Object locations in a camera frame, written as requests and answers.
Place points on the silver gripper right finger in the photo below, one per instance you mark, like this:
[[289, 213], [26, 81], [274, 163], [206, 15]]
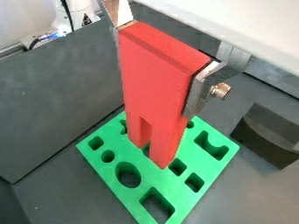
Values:
[[207, 83]]

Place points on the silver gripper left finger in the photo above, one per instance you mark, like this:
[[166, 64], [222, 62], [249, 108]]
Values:
[[119, 12]]

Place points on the red double-square peg block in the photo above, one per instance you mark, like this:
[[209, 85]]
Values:
[[158, 67]]

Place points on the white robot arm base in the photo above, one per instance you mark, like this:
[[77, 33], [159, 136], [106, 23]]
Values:
[[74, 14]]

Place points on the black block holder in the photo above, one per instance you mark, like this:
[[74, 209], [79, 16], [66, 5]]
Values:
[[270, 135]]

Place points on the dark grey upright panel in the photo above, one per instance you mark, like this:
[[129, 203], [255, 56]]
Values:
[[58, 90]]

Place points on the green shape-sorting board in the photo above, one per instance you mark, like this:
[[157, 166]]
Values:
[[158, 195]]

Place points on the aluminium rail with cable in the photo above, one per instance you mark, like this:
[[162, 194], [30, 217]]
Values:
[[30, 42]]

